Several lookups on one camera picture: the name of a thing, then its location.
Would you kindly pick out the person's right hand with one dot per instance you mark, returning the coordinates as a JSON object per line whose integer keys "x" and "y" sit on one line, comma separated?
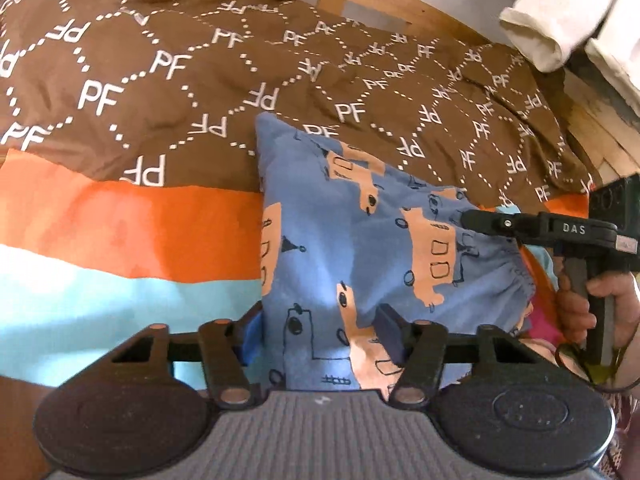
{"x": 620, "y": 305}

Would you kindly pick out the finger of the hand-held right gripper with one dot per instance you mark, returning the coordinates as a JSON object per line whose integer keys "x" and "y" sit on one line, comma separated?
{"x": 492, "y": 222}

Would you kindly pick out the white cloth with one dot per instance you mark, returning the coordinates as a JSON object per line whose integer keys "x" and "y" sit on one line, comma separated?
{"x": 560, "y": 10}

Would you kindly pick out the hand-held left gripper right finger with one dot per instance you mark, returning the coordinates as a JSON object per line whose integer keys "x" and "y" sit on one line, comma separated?
{"x": 390, "y": 331}

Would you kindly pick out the orange striped blanket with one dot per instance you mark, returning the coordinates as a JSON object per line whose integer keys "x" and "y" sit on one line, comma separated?
{"x": 125, "y": 230}

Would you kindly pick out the brown patterned blanket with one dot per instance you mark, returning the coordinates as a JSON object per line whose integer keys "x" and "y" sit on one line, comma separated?
{"x": 150, "y": 110}

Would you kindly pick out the blue truck print pants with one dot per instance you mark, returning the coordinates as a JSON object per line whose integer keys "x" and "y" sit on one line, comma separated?
{"x": 350, "y": 220}

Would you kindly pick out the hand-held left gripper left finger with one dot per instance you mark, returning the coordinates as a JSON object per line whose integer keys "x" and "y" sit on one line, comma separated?
{"x": 250, "y": 336}

